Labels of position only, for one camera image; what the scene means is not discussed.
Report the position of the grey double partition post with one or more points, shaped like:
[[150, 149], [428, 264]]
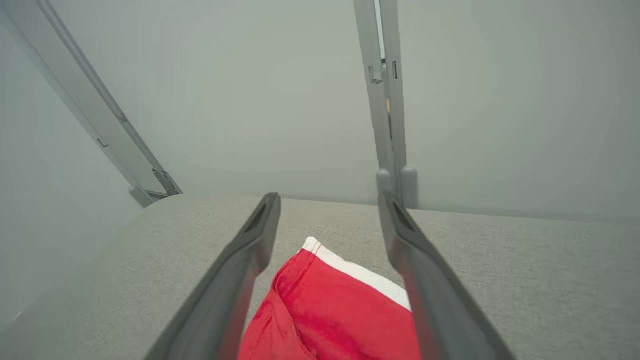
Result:
[[382, 140]]

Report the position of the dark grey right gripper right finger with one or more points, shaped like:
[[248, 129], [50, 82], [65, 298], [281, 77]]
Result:
[[435, 290]]

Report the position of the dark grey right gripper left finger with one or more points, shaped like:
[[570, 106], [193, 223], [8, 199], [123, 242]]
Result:
[[230, 285]]

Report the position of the red shorts with white stripe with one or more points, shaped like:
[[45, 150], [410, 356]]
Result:
[[330, 320]]

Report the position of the grey corner partition post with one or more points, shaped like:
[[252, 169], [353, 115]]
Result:
[[80, 85]]

